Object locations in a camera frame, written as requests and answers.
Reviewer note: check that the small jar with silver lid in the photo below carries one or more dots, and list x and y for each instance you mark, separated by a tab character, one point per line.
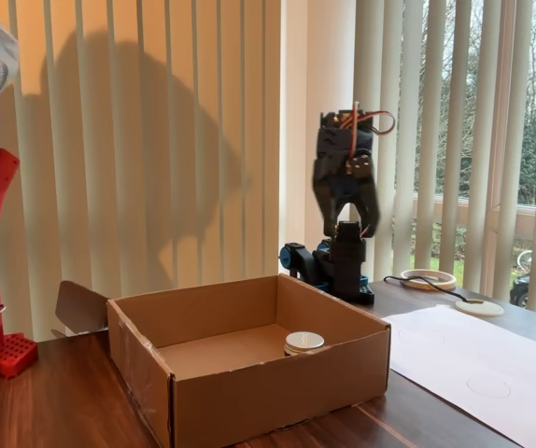
303	342

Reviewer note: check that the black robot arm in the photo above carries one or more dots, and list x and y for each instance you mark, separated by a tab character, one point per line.
347	261

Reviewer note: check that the open cardboard box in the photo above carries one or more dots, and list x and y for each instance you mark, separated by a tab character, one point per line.
272	396

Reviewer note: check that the masking tape roll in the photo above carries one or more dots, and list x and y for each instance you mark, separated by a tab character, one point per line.
408	275

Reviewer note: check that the white vertical window blinds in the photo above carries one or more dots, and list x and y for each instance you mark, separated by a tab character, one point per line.
459	140
156	140

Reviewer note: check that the white paper sheet with circles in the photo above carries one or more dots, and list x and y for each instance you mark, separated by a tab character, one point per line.
483	359

